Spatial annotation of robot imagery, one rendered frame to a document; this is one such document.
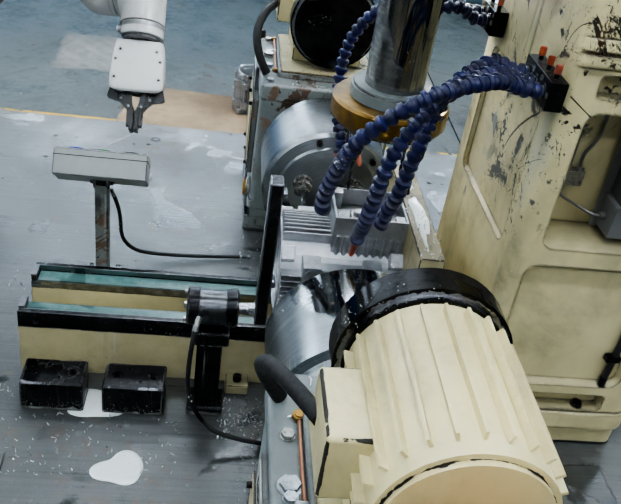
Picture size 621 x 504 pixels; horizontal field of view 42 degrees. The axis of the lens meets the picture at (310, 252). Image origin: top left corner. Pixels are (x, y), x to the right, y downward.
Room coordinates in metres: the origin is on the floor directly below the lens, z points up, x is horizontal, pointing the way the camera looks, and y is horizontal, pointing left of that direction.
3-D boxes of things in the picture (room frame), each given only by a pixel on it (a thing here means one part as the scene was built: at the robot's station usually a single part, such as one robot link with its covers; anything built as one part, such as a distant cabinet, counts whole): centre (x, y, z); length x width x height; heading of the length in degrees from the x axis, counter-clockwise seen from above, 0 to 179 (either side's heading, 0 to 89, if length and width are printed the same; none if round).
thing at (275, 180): (0.99, 0.06, 1.12); 0.04 x 0.03 x 0.26; 99
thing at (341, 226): (1.15, -0.08, 1.11); 0.12 x 0.11 x 0.07; 98
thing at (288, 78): (1.74, 0.04, 0.99); 0.35 x 0.31 x 0.37; 9
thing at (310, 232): (1.15, -0.04, 1.02); 0.20 x 0.19 x 0.19; 98
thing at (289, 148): (1.50, 0.01, 1.04); 0.37 x 0.25 x 0.25; 9
